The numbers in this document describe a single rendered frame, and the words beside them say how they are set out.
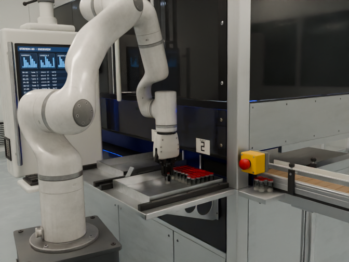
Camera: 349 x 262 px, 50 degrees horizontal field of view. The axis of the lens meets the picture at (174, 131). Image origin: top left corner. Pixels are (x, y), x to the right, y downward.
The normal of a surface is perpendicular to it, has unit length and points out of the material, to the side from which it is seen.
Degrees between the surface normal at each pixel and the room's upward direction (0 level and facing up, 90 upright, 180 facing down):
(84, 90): 64
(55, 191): 90
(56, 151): 30
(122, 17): 119
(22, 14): 90
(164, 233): 90
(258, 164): 90
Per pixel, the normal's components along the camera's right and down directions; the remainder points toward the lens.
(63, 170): 0.41, 0.12
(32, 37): 0.59, 0.11
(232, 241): -0.80, 0.11
